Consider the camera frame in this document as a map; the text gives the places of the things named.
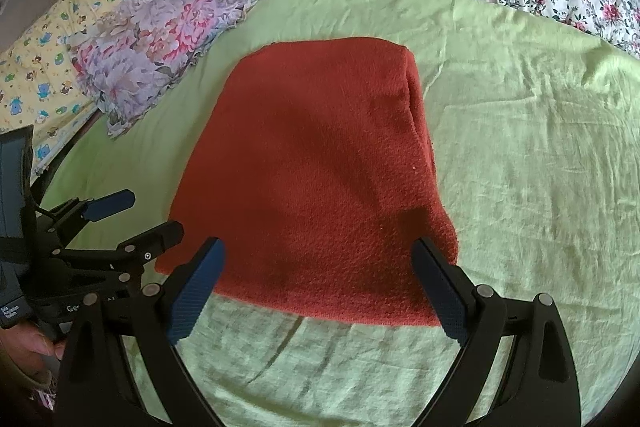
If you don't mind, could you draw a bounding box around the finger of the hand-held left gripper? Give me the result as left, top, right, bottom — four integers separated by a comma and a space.
52, 219, 185, 269
37, 188, 136, 233

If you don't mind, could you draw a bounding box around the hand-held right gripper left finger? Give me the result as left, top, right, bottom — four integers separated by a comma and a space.
57, 237, 228, 427

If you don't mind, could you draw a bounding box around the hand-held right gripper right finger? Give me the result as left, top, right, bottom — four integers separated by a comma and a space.
411, 237, 583, 427

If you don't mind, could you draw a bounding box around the rust red small garment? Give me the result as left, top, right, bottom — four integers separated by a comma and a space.
155, 38, 458, 328

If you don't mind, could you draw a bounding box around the person's left hand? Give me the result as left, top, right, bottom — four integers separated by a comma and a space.
0, 324, 68, 400

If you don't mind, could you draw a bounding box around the light green bed sheet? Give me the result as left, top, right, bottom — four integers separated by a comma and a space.
30, 0, 640, 427

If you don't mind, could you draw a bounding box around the yellow cartoon print pillow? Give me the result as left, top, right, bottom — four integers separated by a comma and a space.
0, 0, 176, 182

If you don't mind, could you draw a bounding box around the purple pink floral pillow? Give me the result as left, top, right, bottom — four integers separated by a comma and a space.
70, 0, 261, 140

